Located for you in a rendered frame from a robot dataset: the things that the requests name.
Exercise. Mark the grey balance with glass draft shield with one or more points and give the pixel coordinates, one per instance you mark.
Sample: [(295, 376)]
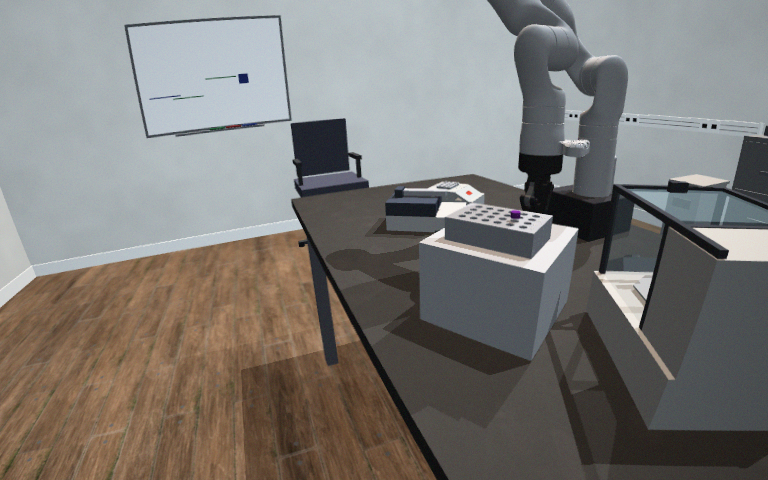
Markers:
[(686, 323)]

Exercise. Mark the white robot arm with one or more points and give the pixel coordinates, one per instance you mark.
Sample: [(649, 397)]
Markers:
[(539, 49)]

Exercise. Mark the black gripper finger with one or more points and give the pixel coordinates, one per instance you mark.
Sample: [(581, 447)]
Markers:
[(549, 193), (529, 202)]

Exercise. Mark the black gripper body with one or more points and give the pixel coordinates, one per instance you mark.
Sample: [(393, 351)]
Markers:
[(539, 170)]

